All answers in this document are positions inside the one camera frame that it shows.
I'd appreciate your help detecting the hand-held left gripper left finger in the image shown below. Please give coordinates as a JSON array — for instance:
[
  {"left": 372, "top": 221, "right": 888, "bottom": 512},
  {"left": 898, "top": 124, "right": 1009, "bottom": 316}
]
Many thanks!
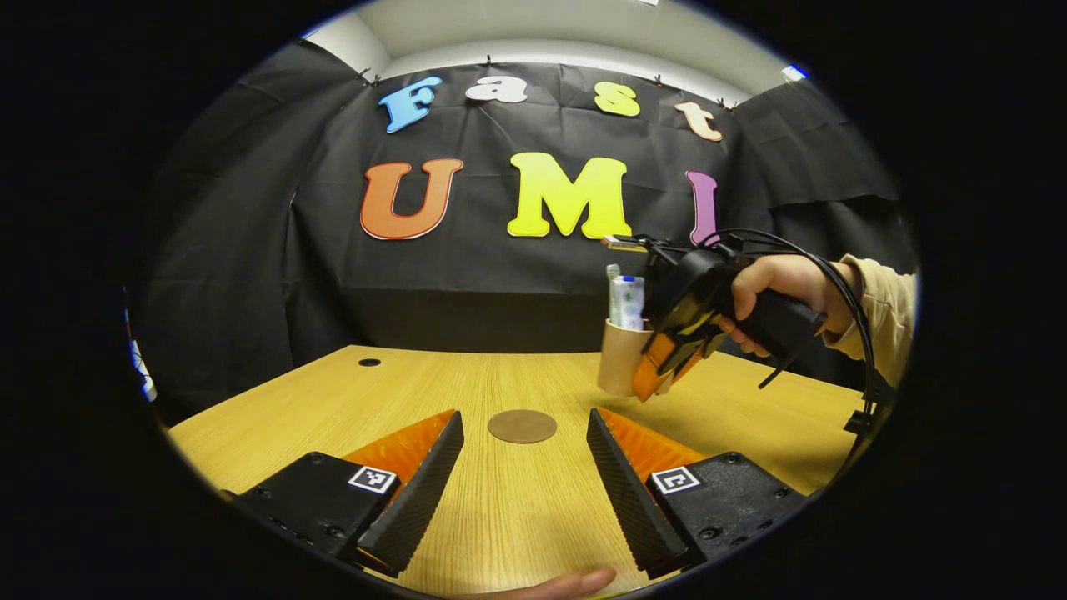
[{"left": 218, "top": 408, "right": 466, "bottom": 578}]

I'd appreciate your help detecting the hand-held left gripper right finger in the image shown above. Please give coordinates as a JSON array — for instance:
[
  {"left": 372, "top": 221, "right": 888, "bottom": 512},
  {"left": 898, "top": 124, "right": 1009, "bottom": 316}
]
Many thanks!
[{"left": 585, "top": 407, "right": 809, "bottom": 582}]

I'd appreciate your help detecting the beige cup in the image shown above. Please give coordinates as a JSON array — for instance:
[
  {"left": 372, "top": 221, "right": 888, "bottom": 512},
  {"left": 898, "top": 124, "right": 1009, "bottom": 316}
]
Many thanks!
[{"left": 597, "top": 320, "right": 659, "bottom": 398}]

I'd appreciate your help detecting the white toothpaste tube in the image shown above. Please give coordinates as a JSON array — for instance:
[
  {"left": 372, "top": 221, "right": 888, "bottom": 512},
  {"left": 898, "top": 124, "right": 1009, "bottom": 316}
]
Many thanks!
[{"left": 613, "top": 275, "right": 646, "bottom": 332}]

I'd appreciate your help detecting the round brown coaster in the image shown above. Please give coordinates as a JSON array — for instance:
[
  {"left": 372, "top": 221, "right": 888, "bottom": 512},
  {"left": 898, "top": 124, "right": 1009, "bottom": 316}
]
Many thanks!
[{"left": 488, "top": 408, "right": 559, "bottom": 445}]

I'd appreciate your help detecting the wooden desktop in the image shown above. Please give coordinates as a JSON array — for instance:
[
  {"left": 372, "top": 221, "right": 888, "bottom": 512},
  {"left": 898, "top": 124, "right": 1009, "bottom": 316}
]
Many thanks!
[{"left": 167, "top": 344, "right": 868, "bottom": 600}]

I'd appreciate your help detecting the black backdrop cloth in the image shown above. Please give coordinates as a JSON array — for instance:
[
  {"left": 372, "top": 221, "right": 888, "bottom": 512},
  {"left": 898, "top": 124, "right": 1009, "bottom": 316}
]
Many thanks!
[{"left": 133, "top": 37, "right": 918, "bottom": 426}]

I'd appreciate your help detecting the black cable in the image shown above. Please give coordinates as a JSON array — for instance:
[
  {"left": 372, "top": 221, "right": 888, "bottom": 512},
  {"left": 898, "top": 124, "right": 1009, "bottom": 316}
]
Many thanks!
[{"left": 709, "top": 227, "right": 899, "bottom": 476}]

